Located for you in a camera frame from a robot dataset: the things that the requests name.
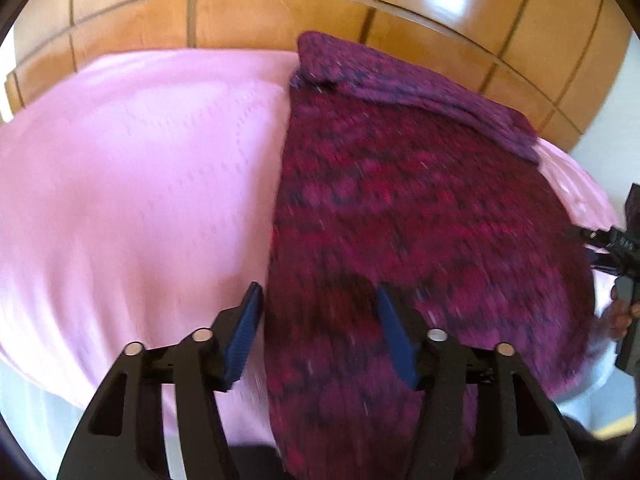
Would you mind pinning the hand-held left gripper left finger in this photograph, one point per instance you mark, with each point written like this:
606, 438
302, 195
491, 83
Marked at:
242, 335

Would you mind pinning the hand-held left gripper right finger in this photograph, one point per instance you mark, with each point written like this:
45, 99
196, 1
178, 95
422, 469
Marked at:
397, 340

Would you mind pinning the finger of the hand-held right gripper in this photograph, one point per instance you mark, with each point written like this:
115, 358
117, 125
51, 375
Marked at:
597, 236

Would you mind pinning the red floral knit garment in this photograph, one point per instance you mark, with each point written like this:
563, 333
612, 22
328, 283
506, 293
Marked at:
400, 200

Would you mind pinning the person's right hand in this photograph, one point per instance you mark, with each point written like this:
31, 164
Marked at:
615, 320

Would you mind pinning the pink bed blanket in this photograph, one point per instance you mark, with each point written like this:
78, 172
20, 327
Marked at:
125, 185

